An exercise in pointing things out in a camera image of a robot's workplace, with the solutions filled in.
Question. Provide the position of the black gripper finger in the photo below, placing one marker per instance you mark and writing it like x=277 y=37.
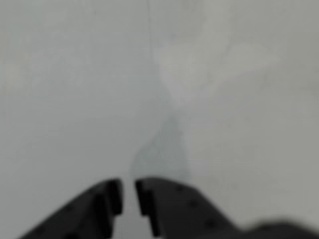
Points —
x=82 y=216
x=184 y=214

